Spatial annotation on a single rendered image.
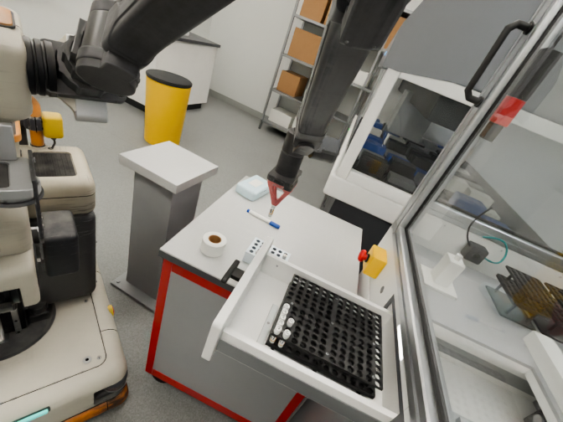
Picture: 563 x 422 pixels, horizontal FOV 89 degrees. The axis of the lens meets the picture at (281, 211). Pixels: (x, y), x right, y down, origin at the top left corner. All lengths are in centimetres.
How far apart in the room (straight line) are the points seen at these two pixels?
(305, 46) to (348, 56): 402
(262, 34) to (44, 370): 473
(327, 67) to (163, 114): 271
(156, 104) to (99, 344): 225
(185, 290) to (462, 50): 119
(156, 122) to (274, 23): 268
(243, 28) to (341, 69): 491
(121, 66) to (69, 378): 98
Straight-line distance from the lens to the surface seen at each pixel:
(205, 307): 94
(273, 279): 75
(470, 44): 127
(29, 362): 127
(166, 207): 128
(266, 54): 508
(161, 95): 299
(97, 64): 49
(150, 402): 147
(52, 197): 103
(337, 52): 38
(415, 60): 124
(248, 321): 66
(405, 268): 77
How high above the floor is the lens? 136
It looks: 31 degrees down
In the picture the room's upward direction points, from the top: 22 degrees clockwise
